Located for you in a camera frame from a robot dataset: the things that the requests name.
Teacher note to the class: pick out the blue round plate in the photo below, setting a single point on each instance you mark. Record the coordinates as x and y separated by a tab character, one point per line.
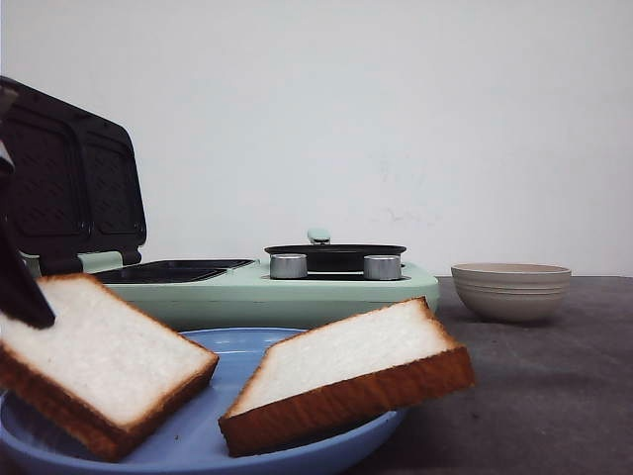
190	441

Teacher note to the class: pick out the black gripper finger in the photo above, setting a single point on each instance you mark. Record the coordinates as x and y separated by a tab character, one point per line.
21	297

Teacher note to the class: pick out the black frying pan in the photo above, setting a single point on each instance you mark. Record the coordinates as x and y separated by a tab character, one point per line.
335	257

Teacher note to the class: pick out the silver control knob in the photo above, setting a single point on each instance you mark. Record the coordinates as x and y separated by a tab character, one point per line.
288	266
382	267

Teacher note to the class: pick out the right silver control knob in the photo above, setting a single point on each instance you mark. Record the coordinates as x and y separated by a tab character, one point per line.
382	267

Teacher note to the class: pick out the toast slice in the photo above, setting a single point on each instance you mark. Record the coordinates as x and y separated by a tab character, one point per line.
343	373
105	372

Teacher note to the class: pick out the beige ribbed bowl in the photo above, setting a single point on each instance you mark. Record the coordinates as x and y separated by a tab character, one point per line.
511	292

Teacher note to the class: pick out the mint green breakfast maker base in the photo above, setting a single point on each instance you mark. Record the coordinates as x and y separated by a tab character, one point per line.
193	294

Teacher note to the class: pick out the left silver control knob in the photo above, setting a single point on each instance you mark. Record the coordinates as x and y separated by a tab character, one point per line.
288	266

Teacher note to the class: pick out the breakfast maker hinged lid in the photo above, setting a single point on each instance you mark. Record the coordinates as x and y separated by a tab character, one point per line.
74	200

